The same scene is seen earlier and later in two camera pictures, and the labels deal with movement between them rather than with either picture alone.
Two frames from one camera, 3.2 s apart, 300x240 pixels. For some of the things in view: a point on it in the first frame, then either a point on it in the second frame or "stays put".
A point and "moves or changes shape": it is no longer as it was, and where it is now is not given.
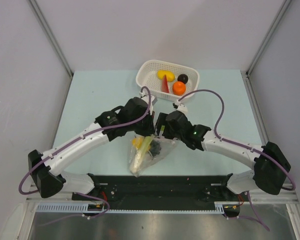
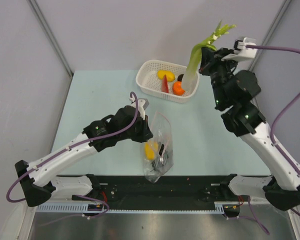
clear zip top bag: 146,150 moves or changes shape
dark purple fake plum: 183,77 stays put
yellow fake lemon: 170,75 stays put
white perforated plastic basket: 167,81 stays put
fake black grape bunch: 154,148 → 161,160
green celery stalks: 142,148 → 191,72
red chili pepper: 165,85 stays put
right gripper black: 161,121 → 211,58
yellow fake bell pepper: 137,142 → 151,148
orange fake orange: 178,88 stays put
